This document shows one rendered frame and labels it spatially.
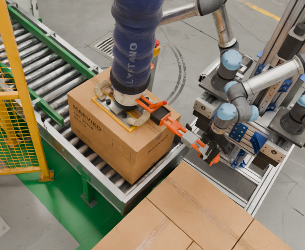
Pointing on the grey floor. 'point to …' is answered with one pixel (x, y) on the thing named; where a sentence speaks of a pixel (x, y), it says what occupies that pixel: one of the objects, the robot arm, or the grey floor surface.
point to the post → (154, 66)
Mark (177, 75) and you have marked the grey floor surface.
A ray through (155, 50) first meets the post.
